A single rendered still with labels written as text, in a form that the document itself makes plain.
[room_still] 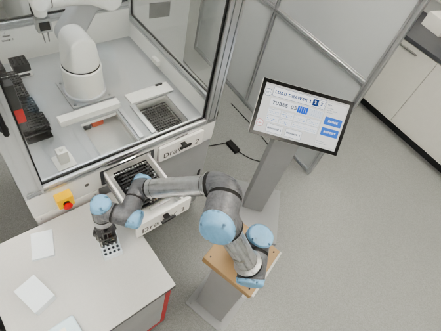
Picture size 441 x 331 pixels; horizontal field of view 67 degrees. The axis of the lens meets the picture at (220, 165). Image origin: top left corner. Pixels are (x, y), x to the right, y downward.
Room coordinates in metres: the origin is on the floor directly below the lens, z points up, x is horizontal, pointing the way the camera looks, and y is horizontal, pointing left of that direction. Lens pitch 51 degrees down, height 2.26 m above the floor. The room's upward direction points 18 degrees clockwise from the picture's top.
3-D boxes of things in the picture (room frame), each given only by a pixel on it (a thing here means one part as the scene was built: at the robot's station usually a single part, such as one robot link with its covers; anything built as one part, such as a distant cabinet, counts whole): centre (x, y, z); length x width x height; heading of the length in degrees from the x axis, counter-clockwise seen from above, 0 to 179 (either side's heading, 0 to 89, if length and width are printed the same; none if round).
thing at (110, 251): (0.57, 0.37, 0.78); 0.12 x 0.08 x 0.04; 41
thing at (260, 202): (1.48, -0.35, 0.51); 0.50 x 0.45 x 1.02; 3
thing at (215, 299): (0.72, -0.25, 0.38); 0.30 x 0.30 x 0.76; 68
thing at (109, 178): (0.86, 0.35, 0.86); 0.40 x 0.26 x 0.06; 52
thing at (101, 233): (0.55, 0.37, 0.95); 0.09 x 0.08 x 0.12; 41
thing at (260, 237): (0.71, -0.25, 0.97); 0.13 x 0.12 x 0.14; 1
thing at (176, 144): (1.18, 0.24, 0.87); 0.29 x 0.02 x 0.11; 142
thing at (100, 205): (0.56, 0.37, 1.11); 0.09 x 0.08 x 0.11; 91
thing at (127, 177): (0.86, 0.34, 0.87); 0.22 x 0.18 x 0.06; 52
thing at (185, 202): (0.73, 0.18, 0.87); 0.29 x 0.02 x 0.11; 142
